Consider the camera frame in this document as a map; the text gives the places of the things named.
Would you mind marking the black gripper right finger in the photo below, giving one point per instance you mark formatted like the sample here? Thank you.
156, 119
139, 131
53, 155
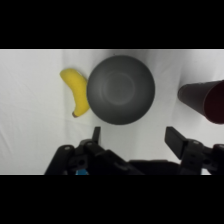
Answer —
175, 140

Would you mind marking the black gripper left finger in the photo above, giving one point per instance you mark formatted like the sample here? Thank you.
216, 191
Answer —
97, 136

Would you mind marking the brown plastic cup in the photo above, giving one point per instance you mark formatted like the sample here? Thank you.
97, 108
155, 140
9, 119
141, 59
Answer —
196, 98

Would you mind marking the grey bowl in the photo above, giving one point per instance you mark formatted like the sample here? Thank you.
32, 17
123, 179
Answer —
120, 90

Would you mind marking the yellow banana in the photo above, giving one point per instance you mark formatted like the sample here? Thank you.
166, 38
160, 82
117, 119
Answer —
77, 87

